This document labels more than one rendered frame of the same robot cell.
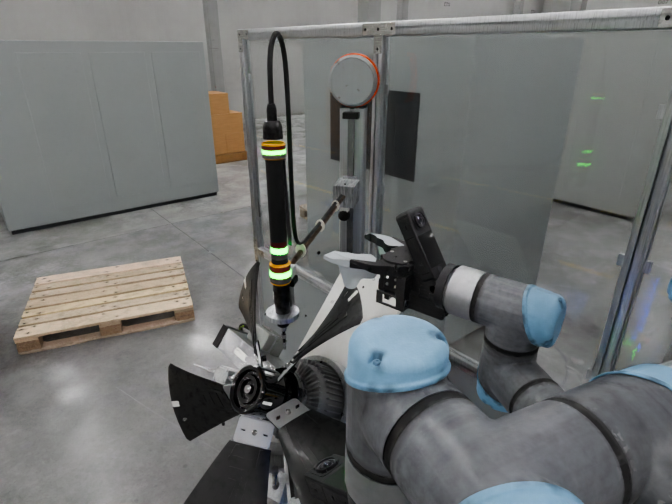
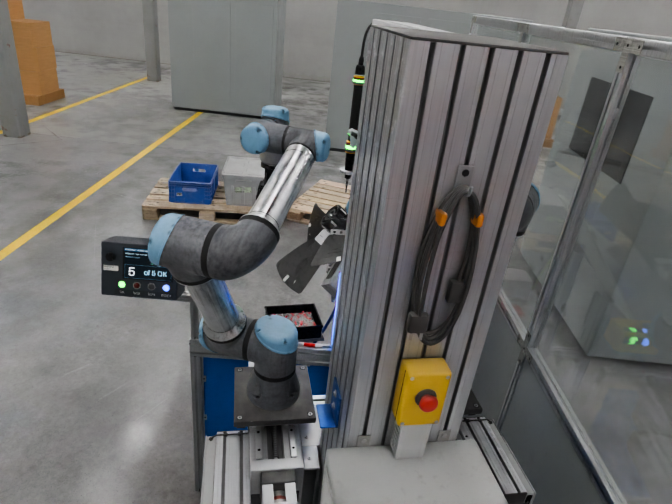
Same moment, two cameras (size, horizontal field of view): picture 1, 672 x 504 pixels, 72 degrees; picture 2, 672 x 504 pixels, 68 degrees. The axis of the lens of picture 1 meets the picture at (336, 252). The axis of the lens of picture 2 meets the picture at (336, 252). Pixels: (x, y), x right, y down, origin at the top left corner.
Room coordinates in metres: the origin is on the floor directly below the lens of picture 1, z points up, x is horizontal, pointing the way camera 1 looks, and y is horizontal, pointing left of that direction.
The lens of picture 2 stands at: (-0.67, -1.05, 2.07)
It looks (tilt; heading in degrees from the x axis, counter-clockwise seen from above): 27 degrees down; 38
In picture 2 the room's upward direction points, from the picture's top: 7 degrees clockwise
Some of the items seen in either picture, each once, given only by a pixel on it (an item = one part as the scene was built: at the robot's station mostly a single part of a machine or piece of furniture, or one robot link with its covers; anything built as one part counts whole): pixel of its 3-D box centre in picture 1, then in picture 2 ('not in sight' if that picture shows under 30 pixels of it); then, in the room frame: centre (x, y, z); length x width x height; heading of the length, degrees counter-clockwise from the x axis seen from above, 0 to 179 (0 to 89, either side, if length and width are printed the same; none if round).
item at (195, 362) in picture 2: not in sight; (198, 426); (0.22, 0.27, 0.39); 0.04 x 0.04 x 0.78; 41
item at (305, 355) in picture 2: not in sight; (307, 353); (0.51, -0.05, 0.82); 0.90 x 0.04 x 0.08; 131
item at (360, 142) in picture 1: (350, 341); not in sight; (1.54, -0.06, 0.90); 0.08 x 0.06 x 1.80; 76
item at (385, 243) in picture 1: (383, 252); not in sight; (0.75, -0.08, 1.64); 0.09 x 0.03 x 0.06; 23
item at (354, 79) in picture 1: (354, 80); not in sight; (1.54, -0.06, 1.88); 0.16 x 0.07 x 0.16; 76
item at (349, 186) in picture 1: (346, 192); not in sight; (1.45, -0.04, 1.54); 0.10 x 0.07 x 0.09; 166
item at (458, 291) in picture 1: (465, 291); not in sight; (0.61, -0.19, 1.64); 0.08 x 0.05 x 0.08; 141
